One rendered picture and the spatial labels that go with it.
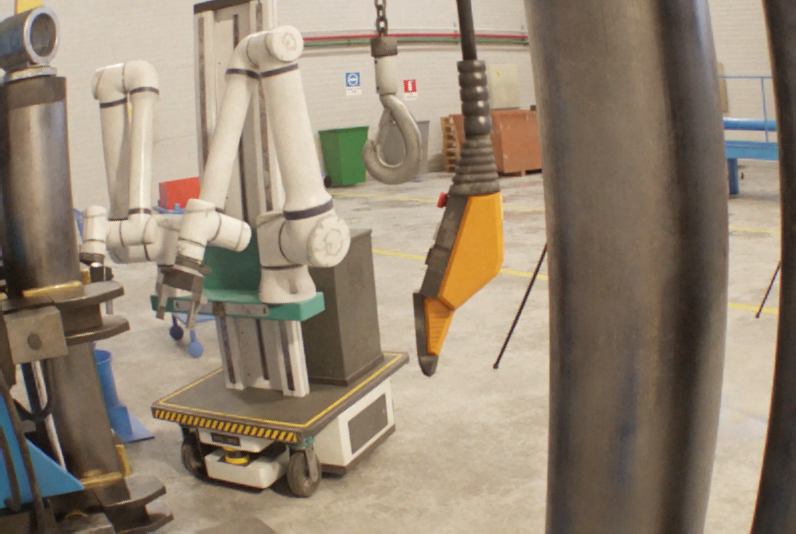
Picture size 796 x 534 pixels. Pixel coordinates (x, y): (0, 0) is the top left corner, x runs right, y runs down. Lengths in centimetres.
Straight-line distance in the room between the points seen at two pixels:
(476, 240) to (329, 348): 189
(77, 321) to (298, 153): 108
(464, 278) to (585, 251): 48
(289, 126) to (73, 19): 1072
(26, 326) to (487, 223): 86
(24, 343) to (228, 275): 159
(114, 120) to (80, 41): 1013
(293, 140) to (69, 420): 116
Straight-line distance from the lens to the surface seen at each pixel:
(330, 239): 254
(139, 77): 285
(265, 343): 309
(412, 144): 117
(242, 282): 297
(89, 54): 1303
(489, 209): 124
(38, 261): 179
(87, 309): 170
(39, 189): 178
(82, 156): 1290
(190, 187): 481
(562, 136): 80
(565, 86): 79
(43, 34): 194
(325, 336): 308
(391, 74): 118
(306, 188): 252
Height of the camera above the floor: 130
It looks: 9 degrees down
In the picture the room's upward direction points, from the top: 5 degrees counter-clockwise
